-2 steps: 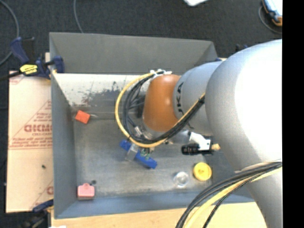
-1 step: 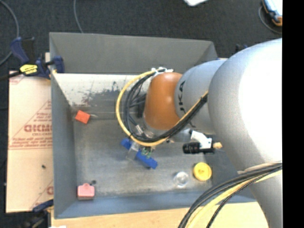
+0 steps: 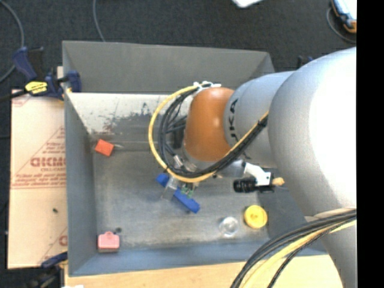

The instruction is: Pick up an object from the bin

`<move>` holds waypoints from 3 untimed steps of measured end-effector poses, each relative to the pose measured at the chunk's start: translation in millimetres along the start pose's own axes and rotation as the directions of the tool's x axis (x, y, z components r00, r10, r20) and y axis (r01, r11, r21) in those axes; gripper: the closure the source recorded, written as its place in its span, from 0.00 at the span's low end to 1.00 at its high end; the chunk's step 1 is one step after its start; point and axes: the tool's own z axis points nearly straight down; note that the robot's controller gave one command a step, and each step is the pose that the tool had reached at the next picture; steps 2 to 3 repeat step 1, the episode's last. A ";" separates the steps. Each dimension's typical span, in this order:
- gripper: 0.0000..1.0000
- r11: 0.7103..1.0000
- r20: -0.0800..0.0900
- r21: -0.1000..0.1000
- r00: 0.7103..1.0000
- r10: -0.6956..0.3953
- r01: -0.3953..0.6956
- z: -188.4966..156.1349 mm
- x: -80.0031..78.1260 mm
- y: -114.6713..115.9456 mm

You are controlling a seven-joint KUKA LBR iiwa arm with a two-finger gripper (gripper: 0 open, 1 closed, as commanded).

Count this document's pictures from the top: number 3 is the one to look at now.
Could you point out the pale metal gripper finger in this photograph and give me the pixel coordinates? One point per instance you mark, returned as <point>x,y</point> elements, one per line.
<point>169,189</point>
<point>177,162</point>

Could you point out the blue block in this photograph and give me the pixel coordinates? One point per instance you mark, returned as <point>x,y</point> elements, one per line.
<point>187,201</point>

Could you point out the grey metal bin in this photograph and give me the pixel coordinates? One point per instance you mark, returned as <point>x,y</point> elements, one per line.
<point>132,190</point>

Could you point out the orange-red small block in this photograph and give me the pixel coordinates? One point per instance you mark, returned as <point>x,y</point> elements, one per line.
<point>104,147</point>

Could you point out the yellow round toy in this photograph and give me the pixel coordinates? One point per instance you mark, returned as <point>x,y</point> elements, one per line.
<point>255,216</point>

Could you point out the pink toy bag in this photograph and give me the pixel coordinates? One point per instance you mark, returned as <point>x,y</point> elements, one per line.
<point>108,242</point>

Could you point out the brown cardboard board red print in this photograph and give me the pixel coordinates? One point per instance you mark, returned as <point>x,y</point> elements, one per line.
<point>36,160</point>

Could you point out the black cylinder on white bracket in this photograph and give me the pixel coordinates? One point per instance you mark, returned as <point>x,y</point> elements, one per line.
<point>246,185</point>

